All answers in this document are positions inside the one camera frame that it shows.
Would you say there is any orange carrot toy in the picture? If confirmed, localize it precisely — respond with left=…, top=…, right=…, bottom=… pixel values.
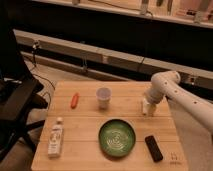
left=70, top=93, right=79, bottom=109

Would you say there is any white sponge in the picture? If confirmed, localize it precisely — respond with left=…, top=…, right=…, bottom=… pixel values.
left=142, top=98, right=147, bottom=115

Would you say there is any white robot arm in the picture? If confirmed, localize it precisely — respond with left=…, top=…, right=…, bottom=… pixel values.
left=142, top=71, right=213, bottom=134

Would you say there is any green patterned plate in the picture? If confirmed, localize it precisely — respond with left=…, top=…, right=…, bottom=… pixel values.
left=98, top=119, right=136, bottom=158

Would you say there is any white lotion bottle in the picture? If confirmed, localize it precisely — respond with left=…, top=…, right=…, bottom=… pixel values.
left=48, top=117, right=63, bottom=158

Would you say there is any black floor cable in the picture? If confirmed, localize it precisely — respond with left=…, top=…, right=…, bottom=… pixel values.
left=23, top=54, right=56, bottom=101

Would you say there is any black remote control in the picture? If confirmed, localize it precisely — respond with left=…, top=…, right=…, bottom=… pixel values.
left=145, top=136, right=163, bottom=162

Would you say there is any wooden table board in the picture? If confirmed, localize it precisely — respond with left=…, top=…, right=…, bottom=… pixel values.
left=32, top=81, right=188, bottom=171

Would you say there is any black office chair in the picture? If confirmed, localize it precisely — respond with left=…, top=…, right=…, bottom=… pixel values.
left=0, top=19, right=48, bottom=162

